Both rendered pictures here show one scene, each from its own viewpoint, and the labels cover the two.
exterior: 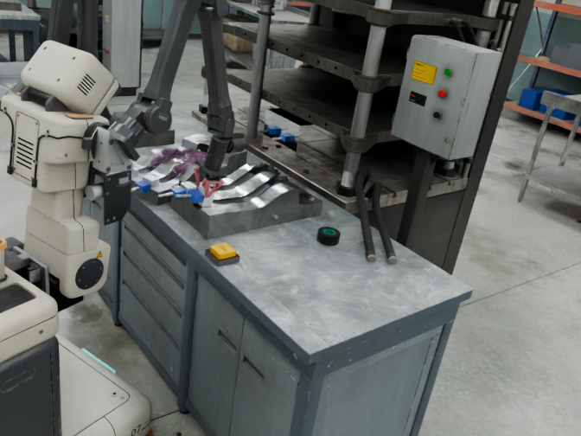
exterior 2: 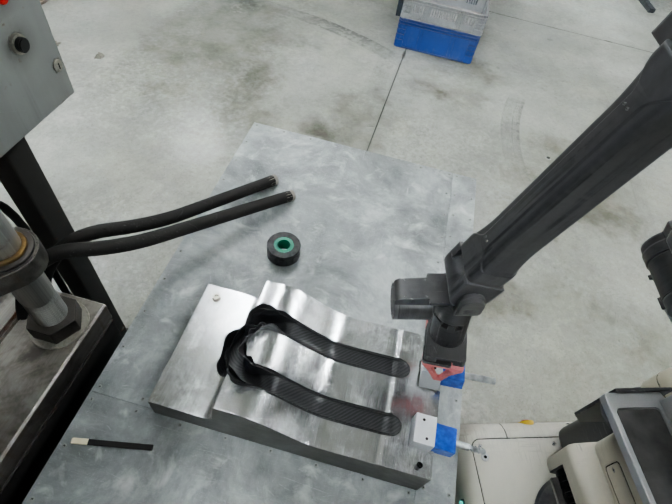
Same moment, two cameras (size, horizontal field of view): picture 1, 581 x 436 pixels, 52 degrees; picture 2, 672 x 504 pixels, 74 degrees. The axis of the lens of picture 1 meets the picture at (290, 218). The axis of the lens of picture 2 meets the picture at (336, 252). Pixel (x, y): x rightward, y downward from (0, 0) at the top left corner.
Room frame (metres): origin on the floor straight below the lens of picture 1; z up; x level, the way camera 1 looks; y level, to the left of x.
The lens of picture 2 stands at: (2.21, 0.42, 1.67)
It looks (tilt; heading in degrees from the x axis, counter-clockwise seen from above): 52 degrees down; 227
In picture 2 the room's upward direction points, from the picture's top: 11 degrees clockwise
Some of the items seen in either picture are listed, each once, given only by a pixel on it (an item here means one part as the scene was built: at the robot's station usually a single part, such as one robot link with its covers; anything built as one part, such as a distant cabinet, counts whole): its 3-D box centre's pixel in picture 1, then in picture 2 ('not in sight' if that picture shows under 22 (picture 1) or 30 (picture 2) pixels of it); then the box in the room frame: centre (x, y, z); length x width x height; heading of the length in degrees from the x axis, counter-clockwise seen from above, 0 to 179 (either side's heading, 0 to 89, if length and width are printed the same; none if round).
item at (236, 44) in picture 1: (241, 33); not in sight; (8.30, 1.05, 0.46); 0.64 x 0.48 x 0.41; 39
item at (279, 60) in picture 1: (274, 50); not in sight; (7.61, 0.52, 0.42); 0.60 x 0.42 x 0.33; 33
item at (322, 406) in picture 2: (245, 182); (314, 367); (1.98, 0.18, 0.92); 0.35 x 0.16 x 0.09; 132
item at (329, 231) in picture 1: (328, 236); (283, 249); (1.85, -0.14, 0.82); 0.08 x 0.08 x 0.04
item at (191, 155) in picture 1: (182, 157); not in sight; (2.19, 0.46, 0.90); 0.26 x 0.18 x 0.08; 149
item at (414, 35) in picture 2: not in sight; (438, 29); (-0.54, -1.85, 0.11); 0.61 x 0.41 x 0.22; 129
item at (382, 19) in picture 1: (346, 11); not in sight; (3.00, -0.11, 1.45); 1.29 x 0.82 x 0.19; 42
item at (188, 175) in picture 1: (181, 166); not in sight; (2.20, 0.46, 0.86); 0.50 x 0.26 x 0.11; 149
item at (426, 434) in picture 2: (175, 193); (448, 441); (1.85, 0.40, 0.89); 0.13 x 0.05 x 0.05; 132
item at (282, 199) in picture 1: (249, 195); (305, 370); (1.99, 0.16, 0.87); 0.50 x 0.26 x 0.14; 132
